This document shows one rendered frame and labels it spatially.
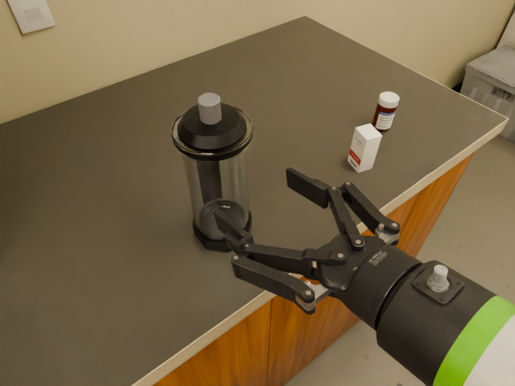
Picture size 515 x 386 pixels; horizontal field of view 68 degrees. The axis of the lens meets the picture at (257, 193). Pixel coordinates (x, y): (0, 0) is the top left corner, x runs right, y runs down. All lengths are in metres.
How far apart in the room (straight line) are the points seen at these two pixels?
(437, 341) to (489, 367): 0.03
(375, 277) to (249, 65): 0.84
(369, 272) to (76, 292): 0.47
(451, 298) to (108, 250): 0.54
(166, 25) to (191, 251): 0.67
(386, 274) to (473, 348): 0.08
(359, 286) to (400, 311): 0.04
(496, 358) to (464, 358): 0.02
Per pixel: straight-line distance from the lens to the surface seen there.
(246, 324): 0.76
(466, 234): 2.08
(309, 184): 0.49
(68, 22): 1.04
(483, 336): 0.32
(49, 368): 0.64
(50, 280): 0.71
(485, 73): 2.61
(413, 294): 0.33
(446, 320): 0.33
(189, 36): 1.18
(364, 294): 0.36
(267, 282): 0.39
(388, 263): 0.36
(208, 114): 0.49
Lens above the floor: 1.49
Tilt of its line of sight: 48 degrees down
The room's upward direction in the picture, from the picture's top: straight up
